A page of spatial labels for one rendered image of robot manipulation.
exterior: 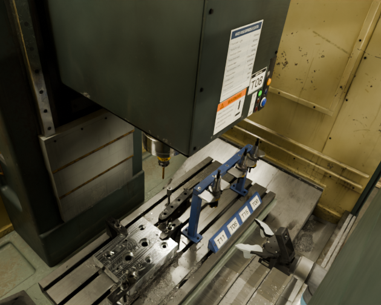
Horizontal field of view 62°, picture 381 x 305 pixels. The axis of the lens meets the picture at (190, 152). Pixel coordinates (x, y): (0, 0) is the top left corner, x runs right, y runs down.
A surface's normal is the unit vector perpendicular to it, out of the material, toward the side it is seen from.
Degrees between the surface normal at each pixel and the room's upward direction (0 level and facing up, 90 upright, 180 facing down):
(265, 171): 24
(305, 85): 90
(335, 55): 90
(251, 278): 8
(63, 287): 0
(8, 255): 0
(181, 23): 90
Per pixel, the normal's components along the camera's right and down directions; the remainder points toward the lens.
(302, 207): -0.18, -0.55
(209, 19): 0.77, 0.44
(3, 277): 0.08, -0.79
